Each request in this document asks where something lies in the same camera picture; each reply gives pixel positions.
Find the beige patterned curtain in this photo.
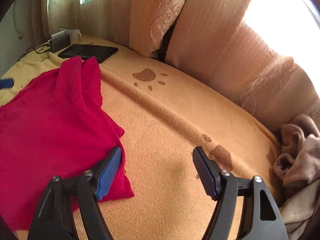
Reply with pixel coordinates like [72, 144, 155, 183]
[165, 0, 320, 130]
[41, 0, 198, 58]

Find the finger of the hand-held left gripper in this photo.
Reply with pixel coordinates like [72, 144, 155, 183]
[0, 79, 14, 90]

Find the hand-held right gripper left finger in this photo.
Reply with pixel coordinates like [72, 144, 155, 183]
[27, 147, 122, 240]

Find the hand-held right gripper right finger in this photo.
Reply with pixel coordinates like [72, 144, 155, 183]
[192, 147, 289, 240]

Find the yellow paw-print blanket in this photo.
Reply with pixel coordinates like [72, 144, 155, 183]
[0, 34, 284, 240]

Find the white charger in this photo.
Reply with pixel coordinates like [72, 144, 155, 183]
[46, 31, 65, 42]

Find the grey-beige crumpled garment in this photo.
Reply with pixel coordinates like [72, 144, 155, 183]
[274, 114, 320, 235]

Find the black charger cable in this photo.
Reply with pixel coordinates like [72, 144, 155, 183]
[19, 44, 54, 62]

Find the black smartphone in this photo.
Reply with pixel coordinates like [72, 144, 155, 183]
[58, 44, 118, 64]

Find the red sweater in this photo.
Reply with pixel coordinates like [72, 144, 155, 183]
[0, 56, 135, 230]

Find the dark grey charger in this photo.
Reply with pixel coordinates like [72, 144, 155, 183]
[49, 35, 72, 53]

